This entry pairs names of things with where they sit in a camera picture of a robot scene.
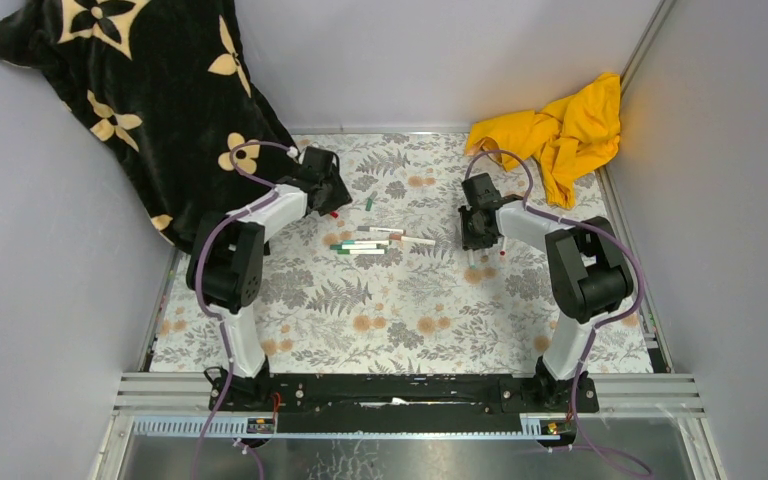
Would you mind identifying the green marker pen lower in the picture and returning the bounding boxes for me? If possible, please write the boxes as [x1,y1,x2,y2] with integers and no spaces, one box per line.
[335,248,387,256]

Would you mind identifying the black floral blanket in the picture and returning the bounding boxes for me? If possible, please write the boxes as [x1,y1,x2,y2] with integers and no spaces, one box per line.
[0,1,295,252]

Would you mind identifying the green marker pen upper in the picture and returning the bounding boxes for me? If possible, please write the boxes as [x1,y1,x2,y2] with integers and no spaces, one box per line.
[329,240,390,250]

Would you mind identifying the brown end marker pen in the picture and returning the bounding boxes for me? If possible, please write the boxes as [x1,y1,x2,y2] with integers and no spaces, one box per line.
[356,225,405,235]

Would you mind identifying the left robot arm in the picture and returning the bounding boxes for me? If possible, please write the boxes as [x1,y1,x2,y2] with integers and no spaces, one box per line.
[186,147,352,411]

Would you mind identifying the brown cap marker pen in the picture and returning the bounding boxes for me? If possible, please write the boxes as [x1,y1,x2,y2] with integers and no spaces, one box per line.
[389,233,437,246]

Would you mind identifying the aluminium frame rails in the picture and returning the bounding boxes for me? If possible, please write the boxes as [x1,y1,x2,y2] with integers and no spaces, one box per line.
[98,372,725,479]

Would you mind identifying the yellow cloth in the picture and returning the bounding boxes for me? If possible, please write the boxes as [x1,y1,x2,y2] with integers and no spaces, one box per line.
[465,72,621,210]

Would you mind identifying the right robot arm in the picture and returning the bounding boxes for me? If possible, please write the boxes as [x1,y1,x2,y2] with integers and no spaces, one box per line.
[458,174,634,412]

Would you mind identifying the floral patterned table mat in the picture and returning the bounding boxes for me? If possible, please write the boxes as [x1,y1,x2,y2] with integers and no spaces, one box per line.
[150,133,654,375]

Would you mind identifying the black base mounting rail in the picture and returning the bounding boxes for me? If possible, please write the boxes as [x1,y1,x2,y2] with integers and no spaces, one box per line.
[203,367,600,434]

